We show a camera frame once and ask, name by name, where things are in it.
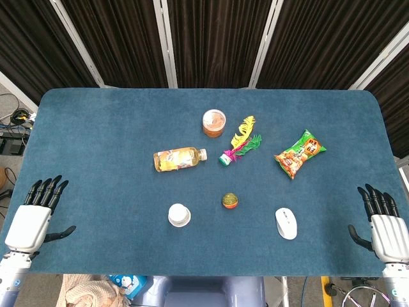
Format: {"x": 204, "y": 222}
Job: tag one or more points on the yellow tea plastic bottle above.
{"x": 179, "y": 159}

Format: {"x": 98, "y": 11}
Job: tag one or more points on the green orange snack bag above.
{"x": 298, "y": 153}

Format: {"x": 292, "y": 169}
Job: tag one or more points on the colourful feather shuttlecock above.
{"x": 240, "y": 140}

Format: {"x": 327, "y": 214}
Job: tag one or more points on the orange jar with lid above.
{"x": 213, "y": 123}

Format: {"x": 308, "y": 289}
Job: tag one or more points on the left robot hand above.
{"x": 27, "y": 227}

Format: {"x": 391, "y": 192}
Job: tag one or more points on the small green orange ball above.
{"x": 230, "y": 201}

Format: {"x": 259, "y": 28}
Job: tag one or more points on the white computer mouse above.
{"x": 286, "y": 223}

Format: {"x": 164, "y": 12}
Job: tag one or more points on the blue table mat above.
{"x": 128, "y": 192}

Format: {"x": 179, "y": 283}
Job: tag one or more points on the grey robot torso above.
{"x": 204, "y": 291}

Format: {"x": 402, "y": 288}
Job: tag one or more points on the white round container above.
{"x": 179, "y": 215}

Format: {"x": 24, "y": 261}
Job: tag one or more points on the blue cartoon print box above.
{"x": 128, "y": 284}

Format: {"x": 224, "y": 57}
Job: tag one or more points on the beige knitted cloth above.
{"x": 89, "y": 292}

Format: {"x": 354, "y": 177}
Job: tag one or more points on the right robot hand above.
{"x": 387, "y": 231}

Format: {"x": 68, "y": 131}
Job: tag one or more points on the chrome stool frame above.
{"x": 364, "y": 295}

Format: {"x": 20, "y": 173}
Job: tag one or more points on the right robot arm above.
{"x": 396, "y": 281}

